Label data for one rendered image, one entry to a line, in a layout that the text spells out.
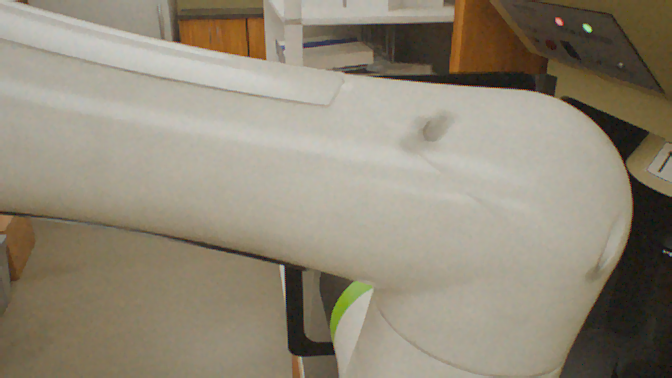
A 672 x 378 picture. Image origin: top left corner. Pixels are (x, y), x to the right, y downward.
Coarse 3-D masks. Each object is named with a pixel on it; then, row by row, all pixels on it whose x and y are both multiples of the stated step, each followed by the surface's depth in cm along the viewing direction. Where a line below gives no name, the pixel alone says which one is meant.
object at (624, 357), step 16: (656, 224) 59; (656, 240) 56; (656, 272) 56; (640, 288) 59; (656, 288) 56; (640, 304) 59; (656, 304) 57; (640, 320) 59; (656, 320) 57; (640, 336) 59; (656, 336) 57; (624, 352) 62; (640, 352) 59; (656, 352) 58; (624, 368) 62; (640, 368) 60; (656, 368) 58
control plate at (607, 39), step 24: (504, 0) 54; (528, 0) 49; (528, 24) 54; (552, 24) 49; (576, 24) 44; (600, 24) 41; (576, 48) 49; (600, 48) 44; (624, 48) 41; (600, 72) 48; (624, 72) 44; (648, 72) 41
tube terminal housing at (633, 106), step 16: (560, 64) 60; (560, 80) 61; (576, 80) 58; (592, 80) 55; (608, 80) 53; (560, 96) 61; (576, 96) 58; (592, 96) 55; (608, 96) 53; (624, 96) 51; (640, 96) 49; (656, 96) 47; (608, 112) 53; (624, 112) 51; (640, 112) 49; (656, 112) 47; (656, 128) 47
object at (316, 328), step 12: (420, 72) 61; (432, 72) 61; (444, 72) 61; (456, 72) 61; (468, 72) 61; (480, 72) 62; (492, 72) 62; (504, 72) 62; (312, 276) 71; (312, 288) 71; (312, 300) 72; (312, 312) 73; (324, 312) 73; (312, 324) 74; (324, 324) 74; (312, 336) 75; (324, 336) 75; (288, 348) 75
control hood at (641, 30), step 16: (496, 0) 56; (544, 0) 46; (560, 0) 43; (576, 0) 41; (592, 0) 39; (608, 0) 37; (624, 0) 35; (640, 0) 34; (656, 0) 32; (624, 16) 37; (640, 16) 35; (656, 16) 34; (624, 32) 39; (640, 32) 37; (656, 32) 35; (528, 48) 61; (640, 48) 39; (656, 48) 37; (656, 64) 39; (656, 80) 41
